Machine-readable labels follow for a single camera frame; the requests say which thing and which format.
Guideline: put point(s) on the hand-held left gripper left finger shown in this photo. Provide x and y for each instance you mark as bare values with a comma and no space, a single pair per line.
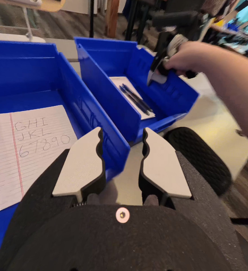
81,167

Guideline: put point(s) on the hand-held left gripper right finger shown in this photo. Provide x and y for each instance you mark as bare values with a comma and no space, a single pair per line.
164,169

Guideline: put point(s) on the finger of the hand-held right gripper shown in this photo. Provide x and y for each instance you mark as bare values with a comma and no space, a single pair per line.
157,78

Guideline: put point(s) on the blue retractable pen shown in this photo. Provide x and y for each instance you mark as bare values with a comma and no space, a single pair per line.
134,101
137,97

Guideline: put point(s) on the white lined notepad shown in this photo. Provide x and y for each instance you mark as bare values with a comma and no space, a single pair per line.
121,80

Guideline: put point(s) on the blue plastic bin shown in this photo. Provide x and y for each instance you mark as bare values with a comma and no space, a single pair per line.
98,84
30,69

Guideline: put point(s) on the person's right forearm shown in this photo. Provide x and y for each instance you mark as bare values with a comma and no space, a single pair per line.
232,80

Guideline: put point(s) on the person's right hand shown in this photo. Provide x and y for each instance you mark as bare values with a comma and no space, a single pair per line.
191,57

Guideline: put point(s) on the black office chair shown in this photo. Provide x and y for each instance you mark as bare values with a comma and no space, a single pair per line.
200,158

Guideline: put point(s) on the wooden column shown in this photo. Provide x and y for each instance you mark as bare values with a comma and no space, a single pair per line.
112,19

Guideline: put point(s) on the written lined paper sheet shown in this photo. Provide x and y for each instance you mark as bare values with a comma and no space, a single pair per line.
7,169

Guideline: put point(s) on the instruction sheet on wooden stand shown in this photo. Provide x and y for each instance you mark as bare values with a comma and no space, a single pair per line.
51,5

